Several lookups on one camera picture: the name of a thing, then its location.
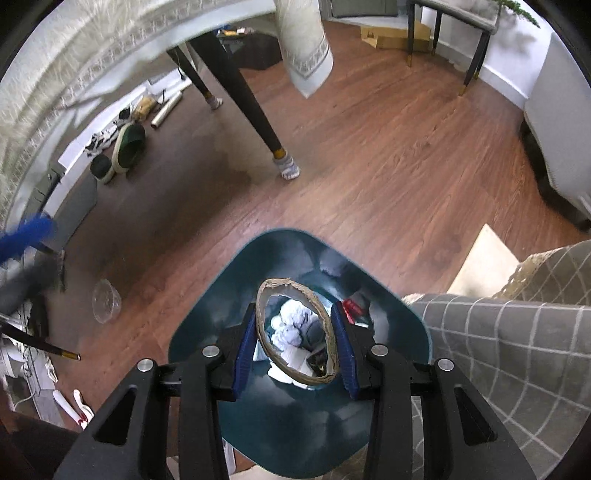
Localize clear plastic cup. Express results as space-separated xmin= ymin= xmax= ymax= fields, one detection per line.
xmin=92 ymin=278 xmax=123 ymax=324

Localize teal trash bin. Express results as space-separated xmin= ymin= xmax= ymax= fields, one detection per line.
xmin=168 ymin=228 xmax=432 ymax=476

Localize beige floor mat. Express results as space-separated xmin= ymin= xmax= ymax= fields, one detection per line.
xmin=445 ymin=224 xmax=520 ymax=298

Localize black storage bin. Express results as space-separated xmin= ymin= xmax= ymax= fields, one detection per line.
xmin=217 ymin=28 xmax=283 ymax=71

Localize dark wooden dining table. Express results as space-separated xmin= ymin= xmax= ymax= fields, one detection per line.
xmin=166 ymin=32 xmax=284 ymax=160

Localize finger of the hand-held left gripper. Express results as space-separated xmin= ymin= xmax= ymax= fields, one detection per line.
xmin=0 ymin=256 xmax=63 ymax=315
xmin=0 ymin=216 xmax=56 ymax=264

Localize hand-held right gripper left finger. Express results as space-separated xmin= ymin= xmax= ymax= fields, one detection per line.
xmin=53 ymin=305 xmax=257 ymax=480

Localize white paper ball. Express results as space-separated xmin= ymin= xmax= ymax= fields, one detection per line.
xmin=270 ymin=300 xmax=319 ymax=347

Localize brown cardboard tape roll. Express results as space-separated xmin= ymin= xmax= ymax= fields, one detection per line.
xmin=255 ymin=277 xmax=340 ymax=386

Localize beige patterned tablecloth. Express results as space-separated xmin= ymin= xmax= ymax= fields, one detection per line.
xmin=0 ymin=0 xmax=334 ymax=222

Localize green fuzzy slipper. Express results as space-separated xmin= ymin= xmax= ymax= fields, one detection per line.
xmin=112 ymin=122 xmax=147 ymax=175
xmin=90 ymin=154 xmax=116 ymax=184

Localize black gold-tipped furniture leg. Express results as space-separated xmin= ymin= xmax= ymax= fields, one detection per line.
xmin=0 ymin=323 xmax=81 ymax=361

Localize grey armchair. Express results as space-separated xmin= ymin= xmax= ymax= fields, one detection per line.
xmin=522 ymin=32 xmax=591 ymax=229

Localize silver foil roll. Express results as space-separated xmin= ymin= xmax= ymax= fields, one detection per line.
xmin=150 ymin=90 xmax=183 ymax=130

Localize green potted plant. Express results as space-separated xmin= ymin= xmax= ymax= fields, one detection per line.
xmin=496 ymin=0 xmax=541 ymax=29

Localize flat cardboard box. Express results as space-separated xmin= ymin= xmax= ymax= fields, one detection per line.
xmin=360 ymin=19 xmax=432 ymax=52

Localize grey checked tablecloth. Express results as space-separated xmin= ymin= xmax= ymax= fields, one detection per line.
xmin=402 ymin=240 xmax=591 ymax=480

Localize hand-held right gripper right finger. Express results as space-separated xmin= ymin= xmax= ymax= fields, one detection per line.
xmin=330 ymin=302 xmax=539 ymax=480

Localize grey dining chair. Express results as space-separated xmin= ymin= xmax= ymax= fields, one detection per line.
xmin=406 ymin=0 xmax=502 ymax=97

